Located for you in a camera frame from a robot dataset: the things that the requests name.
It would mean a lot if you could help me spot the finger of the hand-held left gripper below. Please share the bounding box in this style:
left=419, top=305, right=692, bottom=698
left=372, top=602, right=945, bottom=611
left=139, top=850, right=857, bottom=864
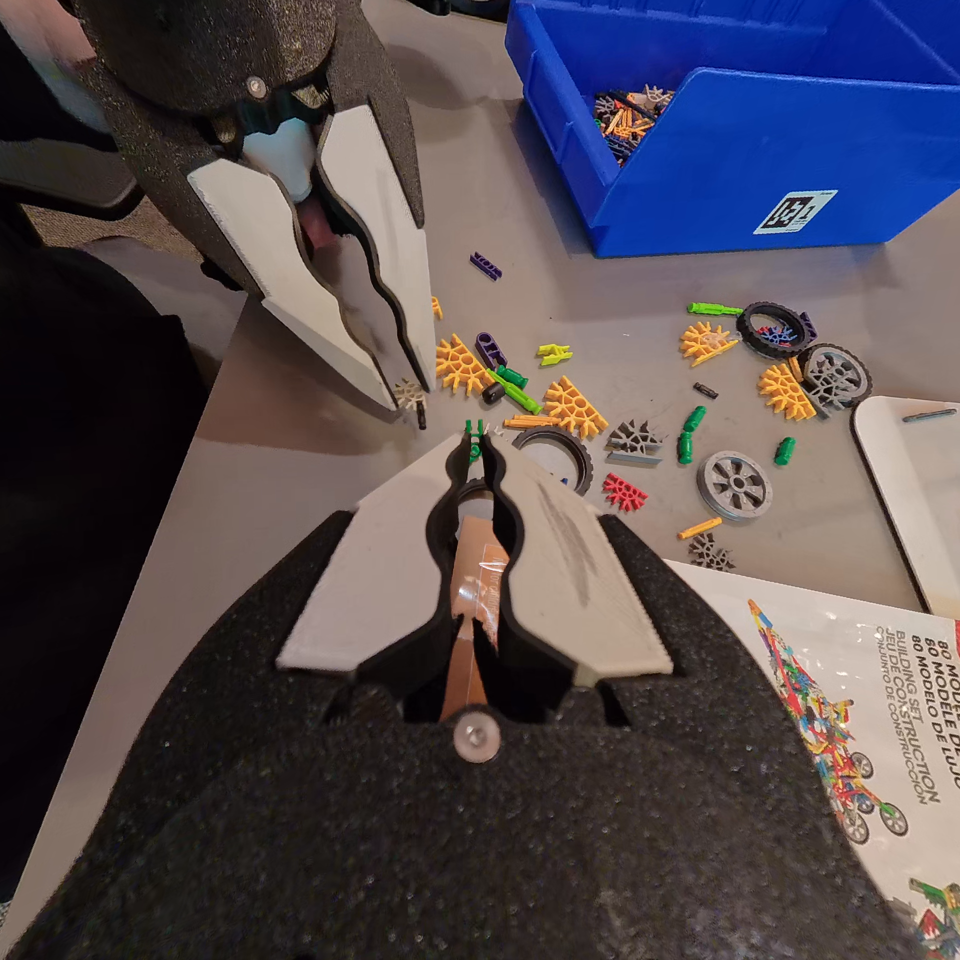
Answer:
left=315, top=105, right=438, bottom=393
left=187, top=159, right=402, bottom=411

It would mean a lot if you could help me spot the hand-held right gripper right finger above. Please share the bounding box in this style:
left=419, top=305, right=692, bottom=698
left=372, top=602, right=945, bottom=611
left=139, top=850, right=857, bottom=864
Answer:
left=480, top=432, right=674, bottom=723

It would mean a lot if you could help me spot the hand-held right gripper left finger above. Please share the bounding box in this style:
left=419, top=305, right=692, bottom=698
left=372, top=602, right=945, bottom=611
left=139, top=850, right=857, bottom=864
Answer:
left=276, top=433, right=470, bottom=723

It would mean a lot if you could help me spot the person's left hand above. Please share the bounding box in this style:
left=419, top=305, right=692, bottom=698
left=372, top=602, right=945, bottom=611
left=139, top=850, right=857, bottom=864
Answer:
left=298, top=201, right=339, bottom=252

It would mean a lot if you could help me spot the red fan connector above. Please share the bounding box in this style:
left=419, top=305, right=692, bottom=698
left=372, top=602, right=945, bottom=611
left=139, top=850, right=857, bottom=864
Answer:
left=602, top=472, right=650, bottom=513

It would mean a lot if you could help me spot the dark grey snowflake connector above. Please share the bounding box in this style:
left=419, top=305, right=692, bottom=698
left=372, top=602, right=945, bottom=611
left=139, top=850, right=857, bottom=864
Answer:
left=687, top=532, right=736, bottom=573

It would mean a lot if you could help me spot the black rubber tyre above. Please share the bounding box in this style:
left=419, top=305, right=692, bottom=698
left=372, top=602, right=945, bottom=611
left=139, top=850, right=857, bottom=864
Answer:
left=512, top=425, right=595, bottom=498
left=735, top=301, right=807, bottom=363

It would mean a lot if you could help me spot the dark grey fan connector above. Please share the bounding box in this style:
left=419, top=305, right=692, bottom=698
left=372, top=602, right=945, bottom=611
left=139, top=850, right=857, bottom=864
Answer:
left=606, top=418, right=669, bottom=451

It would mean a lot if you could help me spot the grey wheel hub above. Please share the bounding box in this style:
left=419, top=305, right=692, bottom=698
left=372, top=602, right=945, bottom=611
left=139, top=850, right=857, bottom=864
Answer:
left=696, top=450, right=775, bottom=522

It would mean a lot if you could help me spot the printed instruction booklet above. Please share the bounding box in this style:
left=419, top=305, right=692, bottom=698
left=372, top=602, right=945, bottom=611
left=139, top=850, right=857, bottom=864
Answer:
left=663, top=558, right=960, bottom=960

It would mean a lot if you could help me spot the pile of mixed construction pieces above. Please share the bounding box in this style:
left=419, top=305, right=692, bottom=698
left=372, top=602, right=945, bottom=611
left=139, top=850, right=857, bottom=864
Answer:
left=592, top=84, right=676, bottom=165

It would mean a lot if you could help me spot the person's dark clothing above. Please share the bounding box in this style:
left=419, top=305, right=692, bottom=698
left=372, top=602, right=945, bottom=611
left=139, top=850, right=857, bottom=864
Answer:
left=0, top=247, right=215, bottom=909

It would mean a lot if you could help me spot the yellow fan connector clear piece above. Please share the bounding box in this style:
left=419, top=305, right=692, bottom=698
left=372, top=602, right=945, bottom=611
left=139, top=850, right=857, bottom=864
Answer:
left=678, top=321, right=740, bottom=369

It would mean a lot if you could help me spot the grey wheel with tyre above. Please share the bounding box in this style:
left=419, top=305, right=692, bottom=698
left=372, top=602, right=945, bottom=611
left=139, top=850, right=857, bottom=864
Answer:
left=796, top=342, right=873, bottom=412

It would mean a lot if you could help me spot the white tray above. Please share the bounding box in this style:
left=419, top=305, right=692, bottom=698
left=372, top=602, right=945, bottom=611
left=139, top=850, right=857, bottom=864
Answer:
left=849, top=395, right=960, bottom=618

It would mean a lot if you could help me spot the blue storage bin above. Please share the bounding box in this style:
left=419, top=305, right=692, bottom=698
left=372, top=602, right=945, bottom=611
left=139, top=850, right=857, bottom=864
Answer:
left=504, top=0, right=960, bottom=260

